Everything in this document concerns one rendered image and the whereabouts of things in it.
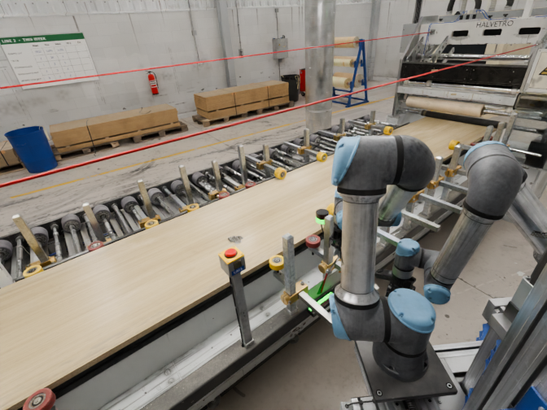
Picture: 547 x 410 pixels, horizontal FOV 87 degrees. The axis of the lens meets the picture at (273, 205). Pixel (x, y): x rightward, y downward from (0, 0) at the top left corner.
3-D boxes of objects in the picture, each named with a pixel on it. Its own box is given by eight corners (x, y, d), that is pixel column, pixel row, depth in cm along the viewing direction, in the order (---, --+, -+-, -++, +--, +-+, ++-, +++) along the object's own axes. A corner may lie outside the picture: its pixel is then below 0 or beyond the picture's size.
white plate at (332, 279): (343, 278, 157) (344, 265, 152) (308, 303, 144) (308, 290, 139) (342, 278, 157) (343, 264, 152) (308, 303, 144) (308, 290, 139)
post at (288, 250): (296, 311, 142) (293, 234, 117) (291, 316, 140) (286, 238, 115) (291, 307, 144) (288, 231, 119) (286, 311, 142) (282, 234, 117)
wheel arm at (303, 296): (342, 329, 121) (343, 323, 119) (336, 334, 120) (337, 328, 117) (278, 273, 152) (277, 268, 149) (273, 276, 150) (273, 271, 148)
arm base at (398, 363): (438, 378, 79) (447, 358, 74) (383, 384, 79) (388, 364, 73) (412, 329, 92) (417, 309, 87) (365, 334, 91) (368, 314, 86)
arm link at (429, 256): (452, 286, 100) (417, 278, 104) (449, 265, 108) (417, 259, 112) (457, 270, 95) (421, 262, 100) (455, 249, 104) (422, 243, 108)
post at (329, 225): (331, 290, 155) (335, 215, 130) (326, 293, 153) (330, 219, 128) (326, 285, 158) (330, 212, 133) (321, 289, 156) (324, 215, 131)
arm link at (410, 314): (435, 357, 74) (448, 324, 67) (381, 353, 76) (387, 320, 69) (420, 317, 84) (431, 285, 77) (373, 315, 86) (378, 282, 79)
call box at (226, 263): (247, 270, 105) (244, 254, 101) (230, 280, 101) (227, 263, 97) (237, 260, 110) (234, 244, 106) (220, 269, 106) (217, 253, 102)
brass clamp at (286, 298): (308, 293, 139) (308, 285, 137) (287, 307, 133) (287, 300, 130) (300, 285, 144) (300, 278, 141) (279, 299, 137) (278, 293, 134)
